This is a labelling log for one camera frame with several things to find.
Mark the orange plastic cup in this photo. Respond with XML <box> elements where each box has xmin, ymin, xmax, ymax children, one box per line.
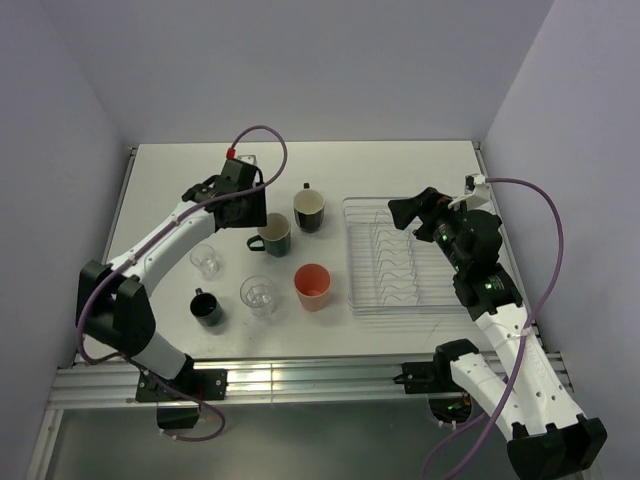
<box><xmin>294</xmin><ymin>264</ymin><xmax>331</xmax><ymax>312</ymax></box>

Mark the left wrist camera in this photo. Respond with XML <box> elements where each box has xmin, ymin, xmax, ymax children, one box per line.
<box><xmin>236</xmin><ymin>154</ymin><xmax>257</xmax><ymax>165</ymax></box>

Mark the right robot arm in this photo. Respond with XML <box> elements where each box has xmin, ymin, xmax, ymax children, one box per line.
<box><xmin>388</xmin><ymin>188</ymin><xmax>607</xmax><ymax>479</ymax></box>

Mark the aluminium extrusion rail frame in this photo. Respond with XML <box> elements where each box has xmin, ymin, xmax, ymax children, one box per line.
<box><xmin>47</xmin><ymin>349</ymin><xmax>575</xmax><ymax>412</ymax></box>

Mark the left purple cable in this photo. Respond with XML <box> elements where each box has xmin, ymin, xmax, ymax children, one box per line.
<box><xmin>75</xmin><ymin>124</ymin><xmax>289</xmax><ymax>444</ymax></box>

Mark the small black mug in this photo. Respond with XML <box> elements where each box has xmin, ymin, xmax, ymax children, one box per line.
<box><xmin>189</xmin><ymin>288</ymin><xmax>224</xmax><ymax>327</ymax></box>

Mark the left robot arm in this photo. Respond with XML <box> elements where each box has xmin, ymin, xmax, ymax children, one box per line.
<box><xmin>76</xmin><ymin>157</ymin><xmax>266</xmax><ymax>399</ymax></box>

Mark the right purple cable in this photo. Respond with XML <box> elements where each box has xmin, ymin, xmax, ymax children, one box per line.
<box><xmin>419</xmin><ymin>177</ymin><xmax>565</xmax><ymax>480</ymax></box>

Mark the dark green ceramic mug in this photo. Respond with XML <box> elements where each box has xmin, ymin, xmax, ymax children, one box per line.
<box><xmin>246</xmin><ymin>212</ymin><xmax>291</xmax><ymax>258</ymax></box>

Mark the white wire dish rack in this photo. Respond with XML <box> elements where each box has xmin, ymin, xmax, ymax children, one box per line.
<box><xmin>342</xmin><ymin>198</ymin><xmax>476</xmax><ymax>307</ymax></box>

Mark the large clear glass tumbler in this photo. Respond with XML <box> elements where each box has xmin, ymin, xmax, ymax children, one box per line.
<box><xmin>240</xmin><ymin>275</ymin><xmax>279</xmax><ymax>317</ymax></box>

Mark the purple cable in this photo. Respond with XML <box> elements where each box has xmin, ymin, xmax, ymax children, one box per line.
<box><xmin>75</xmin><ymin>124</ymin><xmax>289</xmax><ymax>444</ymax></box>
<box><xmin>419</xmin><ymin>177</ymin><xmax>565</xmax><ymax>480</ymax></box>

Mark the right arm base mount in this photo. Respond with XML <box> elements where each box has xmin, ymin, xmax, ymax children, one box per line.
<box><xmin>393</xmin><ymin>361</ymin><xmax>473</xmax><ymax>424</ymax></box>

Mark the small clear glass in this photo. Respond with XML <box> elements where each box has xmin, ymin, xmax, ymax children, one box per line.
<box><xmin>189</xmin><ymin>244</ymin><xmax>219</xmax><ymax>278</ymax></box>

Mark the black ceramic mug cream inside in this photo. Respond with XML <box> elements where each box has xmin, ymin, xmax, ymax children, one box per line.
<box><xmin>293</xmin><ymin>183</ymin><xmax>325</xmax><ymax>233</ymax></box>

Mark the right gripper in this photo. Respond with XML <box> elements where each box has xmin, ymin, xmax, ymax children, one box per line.
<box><xmin>388</xmin><ymin>186</ymin><xmax>473</xmax><ymax>272</ymax></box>

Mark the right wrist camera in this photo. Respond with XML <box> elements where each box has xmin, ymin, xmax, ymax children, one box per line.
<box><xmin>448</xmin><ymin>174</ymin><xmax>490</xmax><ymax>210</ymax></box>

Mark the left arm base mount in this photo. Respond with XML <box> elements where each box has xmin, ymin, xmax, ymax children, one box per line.
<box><xmin>135</xmin><ymin>369</ymin><xmax>227</xmax><ymax>430</ymax></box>

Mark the clear plastic drip tray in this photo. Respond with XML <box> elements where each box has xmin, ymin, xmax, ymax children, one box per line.
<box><xmin>341</xmin><ymin>196</ymin><xmax>481</xmax><ymax>318</ymax></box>

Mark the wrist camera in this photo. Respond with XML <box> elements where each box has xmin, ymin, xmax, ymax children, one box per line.
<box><xmin>448</xmin><ymin>174</ymin><xmax>490</xmax><ymax>210</ymax></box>
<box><xmin>236</xmin><ymin>154</ymin><xmax>257</xmax><ymax>165</ymax></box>

